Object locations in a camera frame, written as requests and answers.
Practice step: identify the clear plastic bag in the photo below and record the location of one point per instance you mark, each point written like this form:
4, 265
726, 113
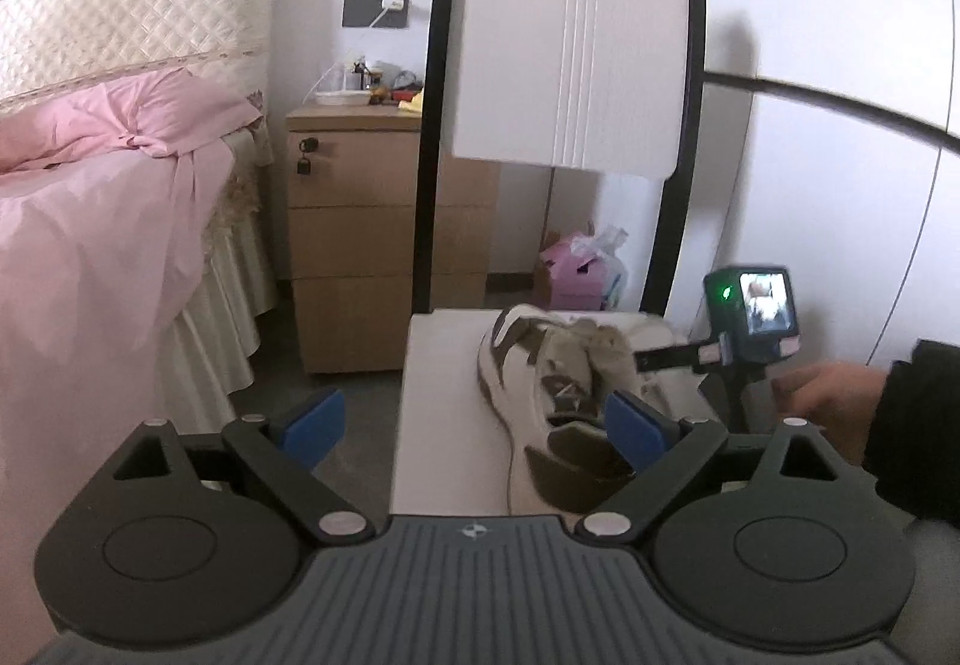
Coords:
611, 260

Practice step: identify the person's right hand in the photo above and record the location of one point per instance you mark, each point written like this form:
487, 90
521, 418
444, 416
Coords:
832, 402

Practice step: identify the person's right forearm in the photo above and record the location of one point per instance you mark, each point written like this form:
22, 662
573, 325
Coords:
922, 432

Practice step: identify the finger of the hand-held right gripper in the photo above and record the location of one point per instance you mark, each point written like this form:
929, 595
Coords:
654, 359

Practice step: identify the beige and brown sneaker shoe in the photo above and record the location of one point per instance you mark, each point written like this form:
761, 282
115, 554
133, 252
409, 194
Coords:
517, 372

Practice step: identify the black keys in lock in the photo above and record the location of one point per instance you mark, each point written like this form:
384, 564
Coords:
306, 156

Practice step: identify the grey wall socket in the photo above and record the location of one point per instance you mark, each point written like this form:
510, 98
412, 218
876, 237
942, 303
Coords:
371, 12

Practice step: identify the bed with pink sheet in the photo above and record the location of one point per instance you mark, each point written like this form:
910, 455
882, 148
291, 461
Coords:
97, 245

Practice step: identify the white dish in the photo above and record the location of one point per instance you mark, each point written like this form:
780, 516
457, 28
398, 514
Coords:
341, 97

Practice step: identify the pink cardboard box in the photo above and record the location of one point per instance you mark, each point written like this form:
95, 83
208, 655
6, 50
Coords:
570, 275

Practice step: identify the yellow cloth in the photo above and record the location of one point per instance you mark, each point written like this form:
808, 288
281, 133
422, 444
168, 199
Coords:
412, 104

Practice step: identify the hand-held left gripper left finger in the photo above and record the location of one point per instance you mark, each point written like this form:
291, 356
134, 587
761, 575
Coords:
315, 426

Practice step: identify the cream quilted headboard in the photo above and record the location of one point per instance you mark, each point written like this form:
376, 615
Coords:
135, 12

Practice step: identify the wooden nightstand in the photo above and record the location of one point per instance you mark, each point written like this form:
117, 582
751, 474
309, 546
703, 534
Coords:
352, 237

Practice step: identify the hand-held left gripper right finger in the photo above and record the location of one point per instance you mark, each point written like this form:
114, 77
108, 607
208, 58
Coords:
631, 429

